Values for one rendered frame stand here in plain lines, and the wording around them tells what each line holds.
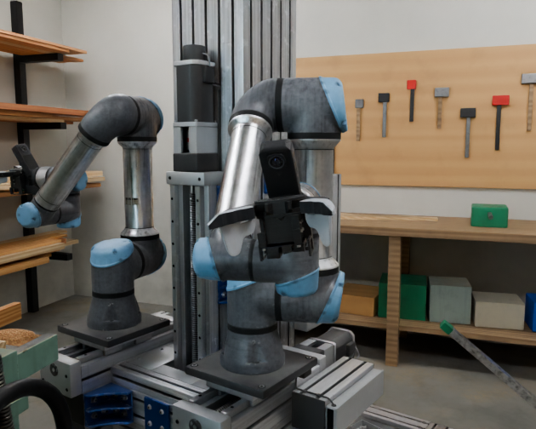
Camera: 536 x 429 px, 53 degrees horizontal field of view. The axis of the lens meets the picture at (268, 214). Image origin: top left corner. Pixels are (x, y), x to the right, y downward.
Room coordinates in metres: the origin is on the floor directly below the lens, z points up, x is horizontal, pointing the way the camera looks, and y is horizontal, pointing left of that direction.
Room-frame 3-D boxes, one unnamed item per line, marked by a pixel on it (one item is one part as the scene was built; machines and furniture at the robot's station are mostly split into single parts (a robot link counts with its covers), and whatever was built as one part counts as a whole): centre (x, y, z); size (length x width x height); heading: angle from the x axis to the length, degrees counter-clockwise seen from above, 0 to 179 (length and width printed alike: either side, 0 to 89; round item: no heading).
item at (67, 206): (1.69, 0.65, 1.12); 0.11 x 0.08 x 0.11; 159
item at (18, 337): (1.13, 0.56, 0.91); 0.10 x 0.07 x 0.02; 74
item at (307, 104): (1.18, -0.10, 1.19); 0.15 x 0.12 x 0.55; 80
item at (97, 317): (1.49, 0.44, 0.87); 0.15 x 0.15 x 0.10
